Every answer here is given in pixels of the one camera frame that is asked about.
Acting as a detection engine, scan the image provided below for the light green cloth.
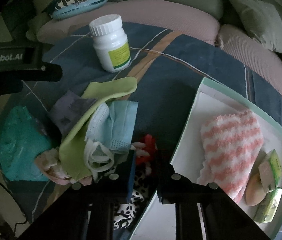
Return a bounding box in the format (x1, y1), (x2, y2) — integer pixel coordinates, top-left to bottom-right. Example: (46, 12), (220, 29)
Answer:
(58, 77), (138, 181)

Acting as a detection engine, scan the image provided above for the green tissue pack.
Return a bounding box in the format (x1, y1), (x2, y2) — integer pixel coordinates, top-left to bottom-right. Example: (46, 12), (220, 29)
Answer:
(258, 150), (282, 193)
(253, 187), (282, 224)

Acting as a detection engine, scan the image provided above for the mint white shallow box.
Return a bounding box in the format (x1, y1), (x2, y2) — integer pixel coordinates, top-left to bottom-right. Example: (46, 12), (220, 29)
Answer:
(128, 77), (282, 240)

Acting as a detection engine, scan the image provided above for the grey purple cloth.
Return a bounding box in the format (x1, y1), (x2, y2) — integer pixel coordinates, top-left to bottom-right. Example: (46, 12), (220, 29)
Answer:
(48, 90), (97, 137)

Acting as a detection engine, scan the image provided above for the pink white striped fluffy towel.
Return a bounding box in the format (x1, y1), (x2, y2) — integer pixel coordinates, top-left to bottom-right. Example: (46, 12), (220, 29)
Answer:
(197, 109), (264, 203)

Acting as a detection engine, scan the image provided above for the blue patterned cushion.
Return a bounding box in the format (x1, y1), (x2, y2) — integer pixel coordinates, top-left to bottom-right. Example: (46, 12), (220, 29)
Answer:
(51, 0), (108, 20)

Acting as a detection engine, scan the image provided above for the red pink plush toy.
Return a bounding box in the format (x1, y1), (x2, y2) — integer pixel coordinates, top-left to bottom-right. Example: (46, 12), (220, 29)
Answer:
(131, 134), (158, 176)

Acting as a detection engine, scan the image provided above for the white pill bottle green label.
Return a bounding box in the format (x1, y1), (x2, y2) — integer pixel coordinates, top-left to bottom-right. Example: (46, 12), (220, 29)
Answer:
(89, 14), (130, 73)

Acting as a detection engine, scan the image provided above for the navy plaid blanket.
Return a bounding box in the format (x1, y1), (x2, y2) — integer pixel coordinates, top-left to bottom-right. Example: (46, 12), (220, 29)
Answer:
(3, 22), (282, 230)

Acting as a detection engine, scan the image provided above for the green throw pillow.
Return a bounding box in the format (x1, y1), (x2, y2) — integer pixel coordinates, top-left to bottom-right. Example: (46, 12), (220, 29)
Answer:
(229, 0), (282, 54)

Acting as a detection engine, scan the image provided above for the grey green sofa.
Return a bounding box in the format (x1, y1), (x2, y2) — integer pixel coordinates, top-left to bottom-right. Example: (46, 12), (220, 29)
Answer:
(26, 0), (282, 95)

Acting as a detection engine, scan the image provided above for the blue surgical mask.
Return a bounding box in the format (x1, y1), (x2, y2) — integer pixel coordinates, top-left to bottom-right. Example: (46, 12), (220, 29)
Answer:
(104, 100), (138, 152)

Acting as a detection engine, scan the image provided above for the white face mask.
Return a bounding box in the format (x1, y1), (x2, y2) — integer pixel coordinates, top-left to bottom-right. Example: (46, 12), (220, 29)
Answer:
(83, 103), (114, 176)

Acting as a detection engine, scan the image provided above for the leopard print fabric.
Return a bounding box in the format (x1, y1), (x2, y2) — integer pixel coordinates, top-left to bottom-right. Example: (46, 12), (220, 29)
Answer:
(113, 190), (145, 230)

